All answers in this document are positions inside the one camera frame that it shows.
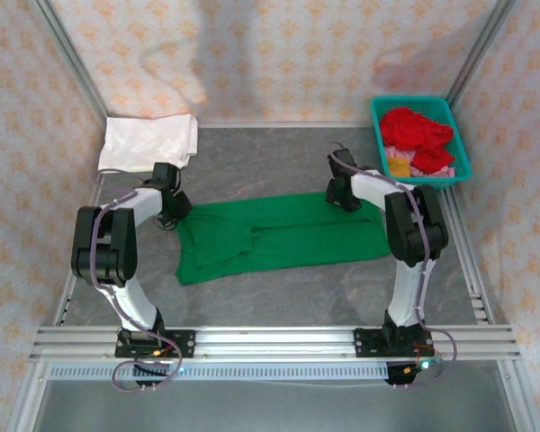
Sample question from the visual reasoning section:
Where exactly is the orange cloth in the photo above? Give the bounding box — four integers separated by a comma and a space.
384, 156, 410, 178

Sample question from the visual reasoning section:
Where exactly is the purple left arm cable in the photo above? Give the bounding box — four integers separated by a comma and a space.
87, 168, 185, 392

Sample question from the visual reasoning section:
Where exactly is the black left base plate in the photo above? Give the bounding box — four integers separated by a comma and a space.
113, 329, 197, 360

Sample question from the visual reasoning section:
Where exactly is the aluminium mounting rail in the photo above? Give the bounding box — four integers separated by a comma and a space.
29, 326, 523, 364

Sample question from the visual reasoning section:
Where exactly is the red t-shirt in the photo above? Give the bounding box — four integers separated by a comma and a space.
378, 106, 455, 175

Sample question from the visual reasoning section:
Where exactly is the aluminium frame post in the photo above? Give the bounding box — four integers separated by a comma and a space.
29, 0, 112, 118
444, 0, 518, 107

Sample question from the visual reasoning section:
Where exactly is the teal plastic basket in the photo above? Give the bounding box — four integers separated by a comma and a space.
370, 94, 473, 192

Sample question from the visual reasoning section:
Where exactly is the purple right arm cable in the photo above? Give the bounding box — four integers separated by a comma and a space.
328, 141, 461, 389

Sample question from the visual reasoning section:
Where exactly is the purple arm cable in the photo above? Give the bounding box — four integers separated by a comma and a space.
87, 168, 185, 392
328, 141, 461, 389

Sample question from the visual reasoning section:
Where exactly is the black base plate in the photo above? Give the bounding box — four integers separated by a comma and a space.
113, 329, 197, 360
353, 327, 437, 360

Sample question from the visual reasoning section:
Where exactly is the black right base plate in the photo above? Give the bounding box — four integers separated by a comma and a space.
353, 327, 437, 360

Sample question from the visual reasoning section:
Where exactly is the slotted grey cable tray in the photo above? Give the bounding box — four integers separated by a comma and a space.
47, 363, 391, 382

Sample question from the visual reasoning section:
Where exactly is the green t-shirt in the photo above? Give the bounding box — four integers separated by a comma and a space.
174, 191, 391, 287

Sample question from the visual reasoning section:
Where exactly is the pink cloth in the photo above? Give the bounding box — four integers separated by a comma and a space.
383, 144, 455, 179

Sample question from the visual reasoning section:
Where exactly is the white folded t-shirt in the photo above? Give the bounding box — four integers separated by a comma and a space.
97, 112, 200, 175

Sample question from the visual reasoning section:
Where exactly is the aluminium frame cross bar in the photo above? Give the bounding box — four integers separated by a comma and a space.
196, 120, 374, 131

